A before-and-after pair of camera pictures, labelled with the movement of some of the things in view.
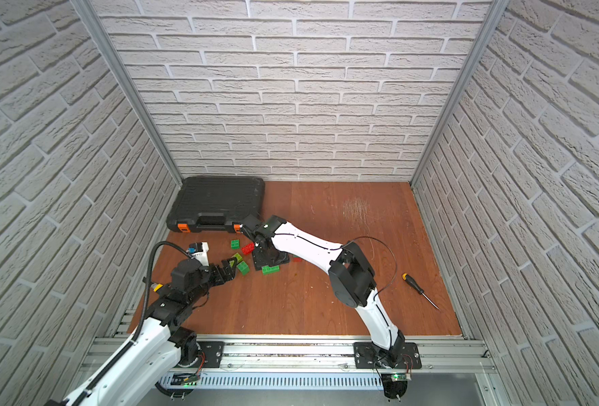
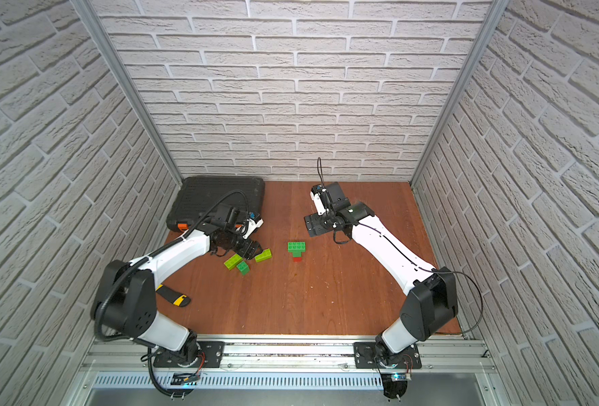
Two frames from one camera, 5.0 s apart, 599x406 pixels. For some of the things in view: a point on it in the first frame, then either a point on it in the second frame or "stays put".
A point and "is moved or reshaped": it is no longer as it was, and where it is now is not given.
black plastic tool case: (216, 204) stays put
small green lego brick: (244, 267) stays put
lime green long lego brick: (238, 257) stays put
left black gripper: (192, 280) to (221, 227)
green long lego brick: (267, 270) is moved or reshaped
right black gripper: (259, 260) to (313, 225)
